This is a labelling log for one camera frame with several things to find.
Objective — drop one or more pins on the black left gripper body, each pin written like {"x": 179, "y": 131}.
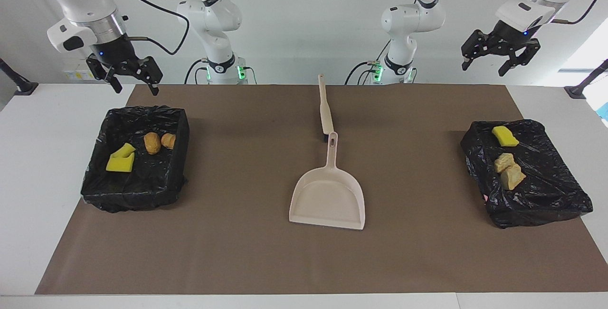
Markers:
{"x": 515, "y": 33}

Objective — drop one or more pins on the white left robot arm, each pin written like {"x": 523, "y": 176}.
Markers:
{"x": 413, "y": 19}

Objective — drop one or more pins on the brown table mat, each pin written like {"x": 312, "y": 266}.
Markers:
{"x": 285, "y": 252}

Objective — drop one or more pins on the yellow sponge chunk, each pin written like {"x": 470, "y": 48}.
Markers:
{"x": 505, "y": 136}

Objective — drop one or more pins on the light blue object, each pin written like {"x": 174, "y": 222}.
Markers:
{"x": 604, "y": 111}

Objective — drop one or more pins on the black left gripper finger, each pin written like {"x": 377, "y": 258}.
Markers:
{"x": 475, "y": 43}
{"x": 522, "y": 54}

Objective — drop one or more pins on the brown fried croquette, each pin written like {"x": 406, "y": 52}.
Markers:
{"x": 152, "y": 143}

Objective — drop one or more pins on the beige plastic dustpan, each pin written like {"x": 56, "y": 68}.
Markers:
{"x": 327, "y": 199}

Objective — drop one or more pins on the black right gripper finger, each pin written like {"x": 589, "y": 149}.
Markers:
{"x": 149, "y": 69}
{"x": 102, "y": 69}

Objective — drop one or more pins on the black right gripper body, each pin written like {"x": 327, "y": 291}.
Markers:
{"x": 114, "y": 50}

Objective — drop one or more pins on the white wall socket box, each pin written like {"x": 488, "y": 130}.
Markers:
{"x": 76, "y": 75}

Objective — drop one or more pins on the beige bread slab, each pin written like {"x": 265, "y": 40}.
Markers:
{"x": 513, "y": 178}

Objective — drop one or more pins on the large notched yellow sponge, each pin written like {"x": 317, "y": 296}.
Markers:
{"x": 118, "y": 164}

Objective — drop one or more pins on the crusty beige bread piece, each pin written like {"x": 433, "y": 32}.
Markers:
{"x": 168, "y": 140}

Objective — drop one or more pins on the open bin with black bag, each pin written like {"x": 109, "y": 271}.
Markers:
{"x": 142, "y": 185}

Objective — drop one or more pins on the beige brush with black bristles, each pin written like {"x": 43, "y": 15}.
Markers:
{"x": 326, "y": 114}

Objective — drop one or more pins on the black bag wrapped bin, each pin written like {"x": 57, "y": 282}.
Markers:
{"x": 546, "y": 199}

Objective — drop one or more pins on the rounded beige bread piece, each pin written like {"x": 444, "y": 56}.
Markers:
{"x": 503, "y": 161}

